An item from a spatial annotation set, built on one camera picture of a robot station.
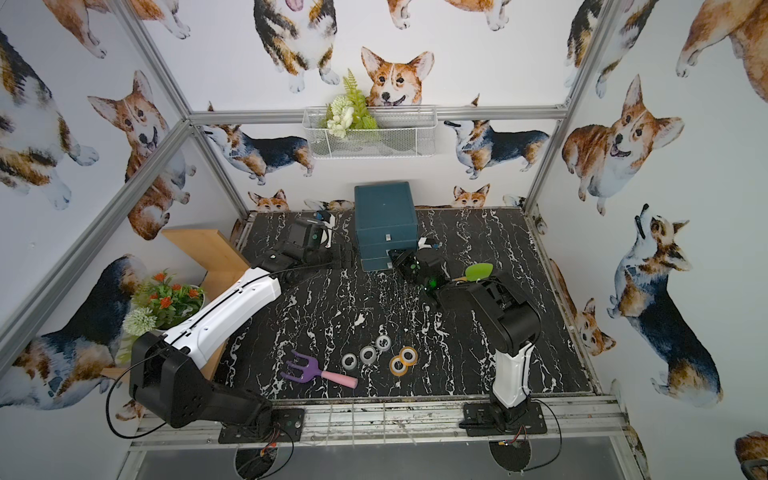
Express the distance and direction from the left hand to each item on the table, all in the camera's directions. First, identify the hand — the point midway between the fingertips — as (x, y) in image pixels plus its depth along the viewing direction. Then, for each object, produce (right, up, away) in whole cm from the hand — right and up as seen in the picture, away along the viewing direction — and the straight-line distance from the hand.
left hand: (342, 242), depth 83 cm
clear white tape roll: (+11, -30, +4) cm, 32 cm away
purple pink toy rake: (-8, -35, -1) cm, 36 cm away
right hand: (+15, -1, +10) cm, 18 cm away
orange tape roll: (+16, -35, -1) cm, 38 cm away
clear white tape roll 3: (+2, -33, +1) cm, 33 cm away
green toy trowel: (+43, -11, +21) cm, 49 cm away
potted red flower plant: (-41, -15, -13) cm, 45 cm away
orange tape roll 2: (+19, -32, +1) cm, 37 cm away
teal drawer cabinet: (+12, +6, +3) cm, 14 cm away
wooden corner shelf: (-39, -4, +4) cm, 39 cm away
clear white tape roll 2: (+7, -32, +2) cm, 33 cm away
